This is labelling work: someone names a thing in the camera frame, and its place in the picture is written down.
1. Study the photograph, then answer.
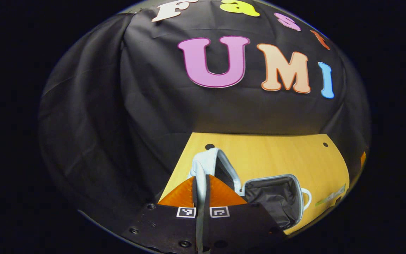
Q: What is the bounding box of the light blue suitcase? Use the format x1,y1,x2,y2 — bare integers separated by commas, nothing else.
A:
188,147,312,254

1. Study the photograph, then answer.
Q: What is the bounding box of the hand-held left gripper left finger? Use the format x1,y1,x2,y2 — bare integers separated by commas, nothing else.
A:
120,175,203,254

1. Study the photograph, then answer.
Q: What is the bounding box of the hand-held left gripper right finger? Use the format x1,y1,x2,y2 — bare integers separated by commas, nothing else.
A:
203,174,290,254

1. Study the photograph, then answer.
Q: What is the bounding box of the black backdrop cloth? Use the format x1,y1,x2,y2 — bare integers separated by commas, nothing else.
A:
38,0,371,233

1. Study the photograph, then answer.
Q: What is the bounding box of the white green skin care tube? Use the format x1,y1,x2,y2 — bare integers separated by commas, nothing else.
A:
315,184,347,207

